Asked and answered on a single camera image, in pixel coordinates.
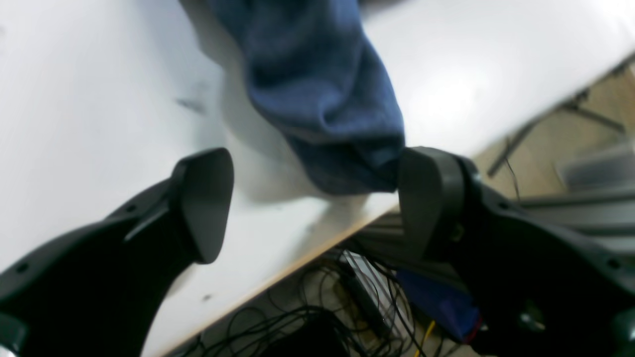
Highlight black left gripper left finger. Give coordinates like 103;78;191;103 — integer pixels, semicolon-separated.
0;148;234;357

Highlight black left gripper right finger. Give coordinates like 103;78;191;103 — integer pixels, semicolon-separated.
398;147;635;357

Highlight dark blue T-shirt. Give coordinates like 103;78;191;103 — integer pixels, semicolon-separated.
208;0;405;196

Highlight black cables under table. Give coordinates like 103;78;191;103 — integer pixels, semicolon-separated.
169;243;477;357

